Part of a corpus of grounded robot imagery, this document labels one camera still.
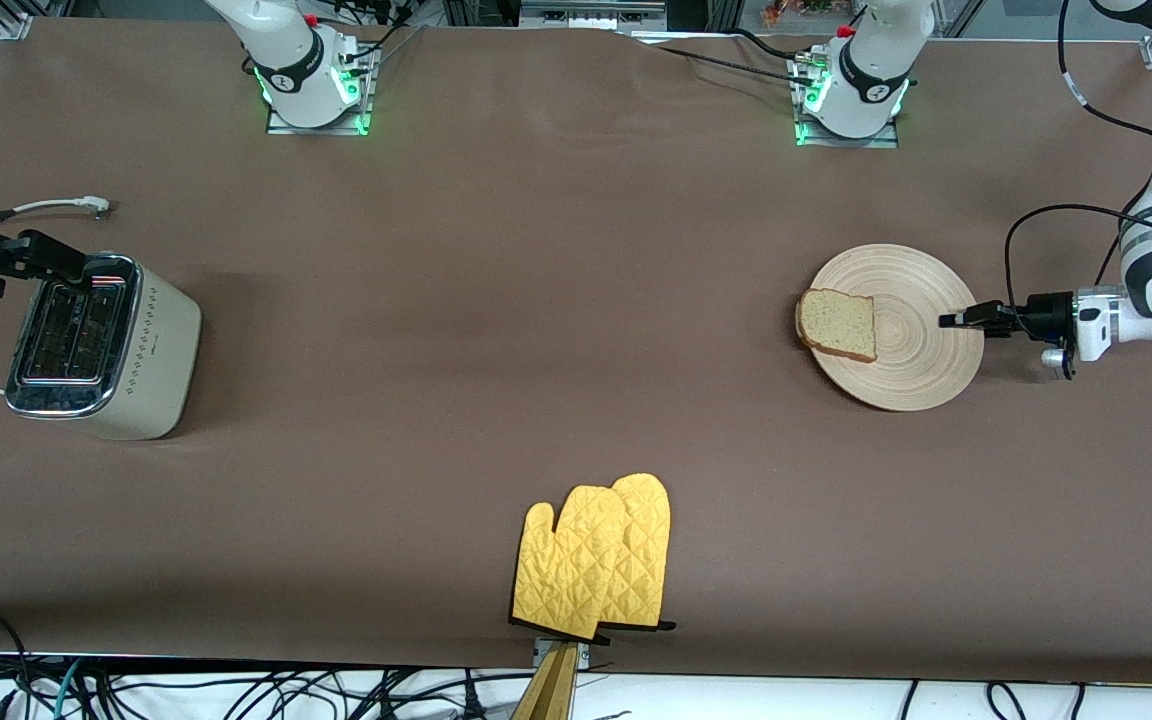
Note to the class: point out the cream and chrome toaster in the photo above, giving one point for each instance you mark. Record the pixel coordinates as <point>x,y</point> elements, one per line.
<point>161,350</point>

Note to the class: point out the yellow quilted oven mitt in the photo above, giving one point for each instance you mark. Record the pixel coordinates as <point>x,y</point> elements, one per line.
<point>648,540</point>
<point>566,570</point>

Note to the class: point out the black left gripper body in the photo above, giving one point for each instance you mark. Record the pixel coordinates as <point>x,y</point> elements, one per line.
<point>1046,314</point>

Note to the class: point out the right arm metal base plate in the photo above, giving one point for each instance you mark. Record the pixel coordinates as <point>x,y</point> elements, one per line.
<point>368,95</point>

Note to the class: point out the round wooden plate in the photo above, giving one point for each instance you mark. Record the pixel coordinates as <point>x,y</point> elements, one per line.
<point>926,350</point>

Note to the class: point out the brown table cover sheet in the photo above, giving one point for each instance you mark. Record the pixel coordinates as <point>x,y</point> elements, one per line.
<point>576,200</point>

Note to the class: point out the wooden beam under table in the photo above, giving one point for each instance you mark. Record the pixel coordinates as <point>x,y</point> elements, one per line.
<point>548,695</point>

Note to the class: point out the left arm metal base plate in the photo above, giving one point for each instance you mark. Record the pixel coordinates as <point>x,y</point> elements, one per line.
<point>851,142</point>

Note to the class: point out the small metal bracket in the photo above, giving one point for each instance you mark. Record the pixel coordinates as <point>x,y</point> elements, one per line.
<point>586,655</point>

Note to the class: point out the grey device behind table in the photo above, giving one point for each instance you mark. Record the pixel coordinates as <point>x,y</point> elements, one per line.
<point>591,12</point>

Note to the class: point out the slice of brown bread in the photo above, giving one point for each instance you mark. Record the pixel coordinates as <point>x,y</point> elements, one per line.
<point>838,322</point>

